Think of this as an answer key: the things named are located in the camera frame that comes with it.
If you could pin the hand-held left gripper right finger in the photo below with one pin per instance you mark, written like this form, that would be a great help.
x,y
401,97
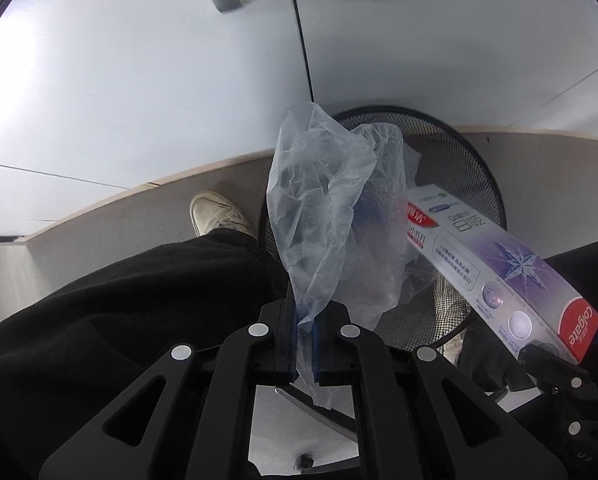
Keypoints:
x,y
329,345

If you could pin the clear plastic bag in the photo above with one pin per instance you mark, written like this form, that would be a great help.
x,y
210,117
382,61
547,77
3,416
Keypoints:
x,y
319,200

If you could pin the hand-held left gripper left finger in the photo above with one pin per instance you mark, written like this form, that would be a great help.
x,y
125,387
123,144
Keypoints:
x,y
279,345

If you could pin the white and purple toothpaste box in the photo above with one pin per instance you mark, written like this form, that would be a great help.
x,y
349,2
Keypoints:
x,y
479,255

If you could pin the black mesh wastebasket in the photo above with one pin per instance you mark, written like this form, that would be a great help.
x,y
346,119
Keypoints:
x,y
459,170

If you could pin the white cabinet door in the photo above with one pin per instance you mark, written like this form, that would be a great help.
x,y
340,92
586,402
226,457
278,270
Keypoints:
x,y
454,45
129,85

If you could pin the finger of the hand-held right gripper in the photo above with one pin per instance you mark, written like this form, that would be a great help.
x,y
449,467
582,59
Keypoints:
x,y
569,385

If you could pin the person's beige shoe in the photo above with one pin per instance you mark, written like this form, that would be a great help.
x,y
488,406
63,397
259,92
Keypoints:
x,y
219,215

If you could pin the person's left leg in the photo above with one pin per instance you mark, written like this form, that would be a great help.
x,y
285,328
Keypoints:
x,y
129,300

